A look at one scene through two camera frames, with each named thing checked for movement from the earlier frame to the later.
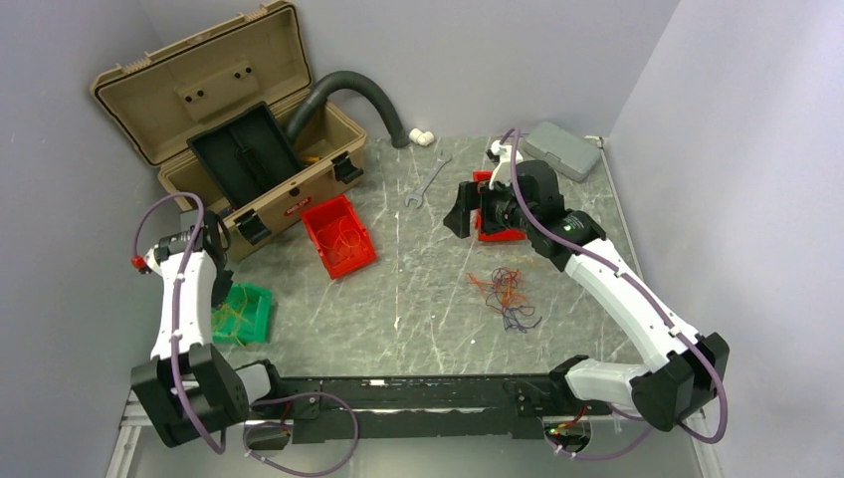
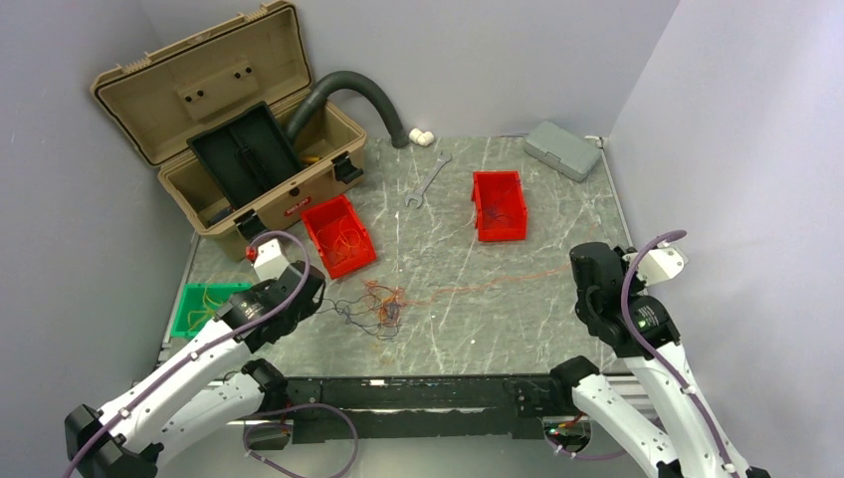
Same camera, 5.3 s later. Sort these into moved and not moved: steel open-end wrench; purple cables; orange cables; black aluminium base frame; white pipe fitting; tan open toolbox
Moved: orange cables; purple cables
Not moved: tan open toolbox; black aluminium base frame; steel open-end wrench; white pipe fitting
